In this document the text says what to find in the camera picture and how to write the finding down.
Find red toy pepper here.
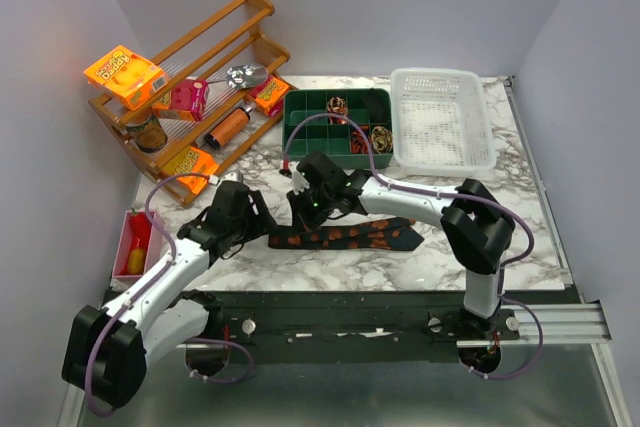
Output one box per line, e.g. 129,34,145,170
129,211,152,247

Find lower orange sponge box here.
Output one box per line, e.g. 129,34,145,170
162,146,219,195

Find rolled orange black tie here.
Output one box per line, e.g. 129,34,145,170
350,129,371,155

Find black cloth in tray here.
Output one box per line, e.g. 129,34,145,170
362,89,388,123

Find pink sponge box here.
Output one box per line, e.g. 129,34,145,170
152,79,209,122

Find rolled tie top compartment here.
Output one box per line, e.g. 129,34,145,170
326,96,348,125

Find white plastic basket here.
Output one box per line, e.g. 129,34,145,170
390,68,497,177

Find orange black bottle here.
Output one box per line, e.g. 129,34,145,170
204,107,251,149

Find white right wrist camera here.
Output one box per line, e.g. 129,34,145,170
291,169,310,195

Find yellow toy corn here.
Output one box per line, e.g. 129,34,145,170
126,247,146,276

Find wooden three-tier rack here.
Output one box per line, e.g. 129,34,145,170
84,0,292,183

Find rolled beige patterned tie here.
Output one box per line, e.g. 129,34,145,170
370,125,393,154

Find food can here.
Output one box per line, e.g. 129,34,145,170
125,111,168,153

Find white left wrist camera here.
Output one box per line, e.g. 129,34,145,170
221,172,244,183

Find large orange sponge box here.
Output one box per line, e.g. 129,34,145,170
84,45,168,111

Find aluminium frame rail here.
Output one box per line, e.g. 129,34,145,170
457,302,614,348

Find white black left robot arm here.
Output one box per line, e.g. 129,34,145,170
61,180,275,408

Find dark orange-patterned necktie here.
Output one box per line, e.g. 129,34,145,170
267,217,424,252

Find small orange pink box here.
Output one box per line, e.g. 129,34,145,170
248,76,291,117

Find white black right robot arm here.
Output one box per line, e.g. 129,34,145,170
286,152,515,339

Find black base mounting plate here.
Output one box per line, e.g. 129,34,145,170
181,291,520,366

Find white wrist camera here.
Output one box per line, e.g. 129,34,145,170
221,172,244,183
291,169,310,195

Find silver metal spoon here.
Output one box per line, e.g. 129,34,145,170
207,63,269,90

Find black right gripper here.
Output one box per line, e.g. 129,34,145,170
287,182,335,235

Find green compartment organizer tray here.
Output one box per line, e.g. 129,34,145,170
282,88,393,170

